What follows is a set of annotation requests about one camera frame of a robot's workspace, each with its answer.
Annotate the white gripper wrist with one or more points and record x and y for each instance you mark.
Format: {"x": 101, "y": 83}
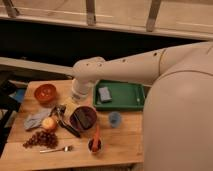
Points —
{"x": 79, "y": 92}

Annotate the bunch of dark grapes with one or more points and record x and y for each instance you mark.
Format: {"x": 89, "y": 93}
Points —
{"x": 42, "y": 138}

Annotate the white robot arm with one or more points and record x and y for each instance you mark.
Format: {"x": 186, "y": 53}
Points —
{"x": 178, "y": 111}

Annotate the black block in bowl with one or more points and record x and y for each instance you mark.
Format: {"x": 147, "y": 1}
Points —
{"x": 83, "y": 119}

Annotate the dark maroon bowl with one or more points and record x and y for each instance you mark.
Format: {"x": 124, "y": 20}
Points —
{"x": 90, "y": 112}

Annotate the red orange bowl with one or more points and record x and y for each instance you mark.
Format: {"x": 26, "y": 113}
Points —
{"x": 45, "y": 93}

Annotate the red yellow apple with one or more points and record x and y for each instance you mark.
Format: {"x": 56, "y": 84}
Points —
{"x": 49, "y": 124}

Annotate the wooden table board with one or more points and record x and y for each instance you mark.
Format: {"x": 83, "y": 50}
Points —
{"x": 121, "y": 145}

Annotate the blue grey sponge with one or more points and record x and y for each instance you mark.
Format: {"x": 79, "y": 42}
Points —
{"x": 104, "y": 94}

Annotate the grey blue cloth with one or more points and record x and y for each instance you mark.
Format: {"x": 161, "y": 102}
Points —
{"x": 35, "y": 120}

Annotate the silver spoon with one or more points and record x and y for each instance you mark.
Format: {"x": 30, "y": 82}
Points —
{"x": 64, "y": 149}

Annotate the blue plastic cup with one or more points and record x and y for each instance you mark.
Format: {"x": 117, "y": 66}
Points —
{"x": 114, "y": 119}

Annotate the orange carrot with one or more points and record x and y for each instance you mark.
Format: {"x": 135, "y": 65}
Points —
{"x": 95, "y": 147}

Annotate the blue object at left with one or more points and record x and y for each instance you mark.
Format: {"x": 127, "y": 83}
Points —
{"x": 19, "y": 95}

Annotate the green plastic tray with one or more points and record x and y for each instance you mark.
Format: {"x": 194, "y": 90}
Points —
{"x": 124, "y": 96}

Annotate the black chair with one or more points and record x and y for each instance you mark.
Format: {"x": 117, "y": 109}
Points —
{"x": 7, "y": 103}

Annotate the black handled metal tool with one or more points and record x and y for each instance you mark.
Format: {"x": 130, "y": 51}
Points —
{"x": 59, "y": 112}

